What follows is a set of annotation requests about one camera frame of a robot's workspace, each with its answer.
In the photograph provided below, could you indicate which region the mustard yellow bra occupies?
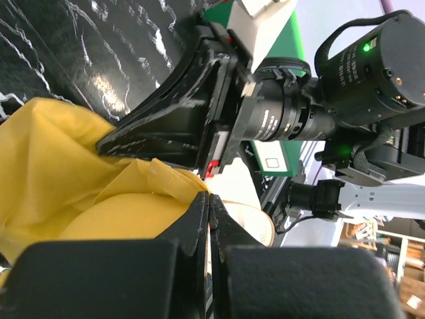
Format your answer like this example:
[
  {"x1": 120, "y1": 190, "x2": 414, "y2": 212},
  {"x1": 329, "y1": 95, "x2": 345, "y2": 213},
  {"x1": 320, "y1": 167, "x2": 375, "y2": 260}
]
[{"x1": 1, "y1": 98, "x2": 207, "y2": 263}]

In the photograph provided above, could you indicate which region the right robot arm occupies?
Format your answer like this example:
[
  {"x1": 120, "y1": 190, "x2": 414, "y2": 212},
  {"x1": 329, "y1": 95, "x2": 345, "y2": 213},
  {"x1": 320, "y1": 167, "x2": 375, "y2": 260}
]
[{"x1": 97, "y1": 10, "x2": 424, "y2": 223}]

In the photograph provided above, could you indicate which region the green ring binder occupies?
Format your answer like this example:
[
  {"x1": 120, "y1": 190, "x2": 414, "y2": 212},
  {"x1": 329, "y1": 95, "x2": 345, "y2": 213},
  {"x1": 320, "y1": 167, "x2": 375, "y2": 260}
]
[{"x1": 205, "y1": 1, "x2": 303, "y2": 176}]

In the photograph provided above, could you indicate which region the white mesh laundry bag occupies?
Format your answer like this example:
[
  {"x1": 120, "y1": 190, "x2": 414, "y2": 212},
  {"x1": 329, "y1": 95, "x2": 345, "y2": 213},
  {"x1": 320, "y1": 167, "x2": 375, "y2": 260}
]
[{"x1": 205, "y1": 158, "x2": 275, "y2": 247}]

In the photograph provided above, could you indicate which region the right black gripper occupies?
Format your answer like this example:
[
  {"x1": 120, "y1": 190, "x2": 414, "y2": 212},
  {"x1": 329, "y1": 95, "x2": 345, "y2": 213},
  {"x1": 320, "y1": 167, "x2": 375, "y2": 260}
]
[{"x1": 96, "y1": 23, "x2": 262, "y2": 176}]

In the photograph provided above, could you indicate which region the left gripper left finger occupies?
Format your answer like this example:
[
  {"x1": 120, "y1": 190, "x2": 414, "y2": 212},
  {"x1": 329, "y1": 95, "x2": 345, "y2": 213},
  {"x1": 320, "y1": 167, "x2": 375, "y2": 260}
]
[{"x1": 1, "y1": 192, "x2": 209, "y2": 318}]

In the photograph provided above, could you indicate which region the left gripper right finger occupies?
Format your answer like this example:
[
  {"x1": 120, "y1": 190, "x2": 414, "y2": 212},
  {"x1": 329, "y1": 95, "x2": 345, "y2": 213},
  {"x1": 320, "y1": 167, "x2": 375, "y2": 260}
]
[{"x1": 209, "y1": 195, "x2": 404, "y2": 318}]

